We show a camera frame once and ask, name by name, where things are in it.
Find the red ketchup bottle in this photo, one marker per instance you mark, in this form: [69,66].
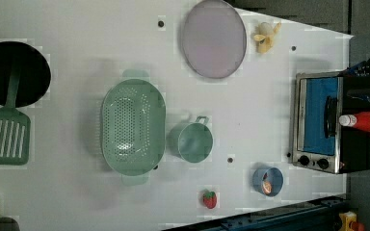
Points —
[360,121]

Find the black toaster oven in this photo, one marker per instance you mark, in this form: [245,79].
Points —
[319,141]

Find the peeled toy banana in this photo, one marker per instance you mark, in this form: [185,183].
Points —
[266,36]

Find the blue bowl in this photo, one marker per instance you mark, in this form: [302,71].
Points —
[270,174]

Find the toy orange slice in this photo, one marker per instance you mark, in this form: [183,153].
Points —
[267,187]

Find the purple round plate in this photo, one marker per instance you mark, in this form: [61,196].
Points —
[214,39]

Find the green measuring cup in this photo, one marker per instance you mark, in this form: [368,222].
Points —
[192,141]

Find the toy strawberry on table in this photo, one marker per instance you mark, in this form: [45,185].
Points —
[209,199]

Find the green oval colander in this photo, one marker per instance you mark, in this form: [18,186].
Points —
[133,119]

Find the black frying pan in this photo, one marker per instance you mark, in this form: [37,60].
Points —
[35,75]

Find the green slotted spatula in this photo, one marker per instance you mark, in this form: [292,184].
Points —
[14,127]

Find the dark cylinder cup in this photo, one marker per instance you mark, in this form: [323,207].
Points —
[9,224]

